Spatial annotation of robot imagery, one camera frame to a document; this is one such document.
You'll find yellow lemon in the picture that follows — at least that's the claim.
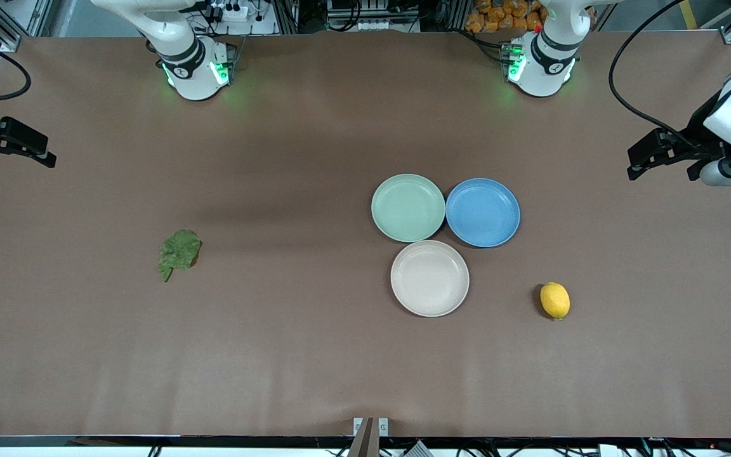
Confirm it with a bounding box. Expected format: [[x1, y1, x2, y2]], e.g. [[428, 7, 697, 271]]
[[540, 282, 571, 321]]

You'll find light green plate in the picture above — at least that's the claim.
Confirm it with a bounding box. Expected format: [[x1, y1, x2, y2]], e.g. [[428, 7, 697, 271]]
[[371, 174, 446, 243]]

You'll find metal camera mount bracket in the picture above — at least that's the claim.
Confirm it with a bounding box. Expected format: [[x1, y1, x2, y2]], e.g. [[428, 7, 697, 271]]
[[348, 417, 390, 457]]

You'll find beige plate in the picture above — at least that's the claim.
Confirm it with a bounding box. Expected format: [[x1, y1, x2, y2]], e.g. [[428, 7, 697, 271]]
[[390, 240, 470, 317]]

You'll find white power strip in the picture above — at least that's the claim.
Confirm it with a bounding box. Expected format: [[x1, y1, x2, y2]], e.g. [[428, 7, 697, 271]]
[[204, 0, 250, 23]]

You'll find blue plate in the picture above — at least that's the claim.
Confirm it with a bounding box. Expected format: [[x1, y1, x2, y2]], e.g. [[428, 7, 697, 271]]
[[445, 178, 521, 248]]

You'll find black equipment rack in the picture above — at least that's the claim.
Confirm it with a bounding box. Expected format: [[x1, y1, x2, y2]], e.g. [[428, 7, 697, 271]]
[[277, 0, 468, 34]]

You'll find green lettuce leaf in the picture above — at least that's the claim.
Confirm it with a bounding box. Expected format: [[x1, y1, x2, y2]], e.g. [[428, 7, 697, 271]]
[[158, 229, 202, 283]]

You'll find bag of orange fruit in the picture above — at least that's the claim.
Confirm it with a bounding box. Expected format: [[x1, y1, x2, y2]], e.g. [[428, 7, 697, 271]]
[[465, 0, 545, 34]]

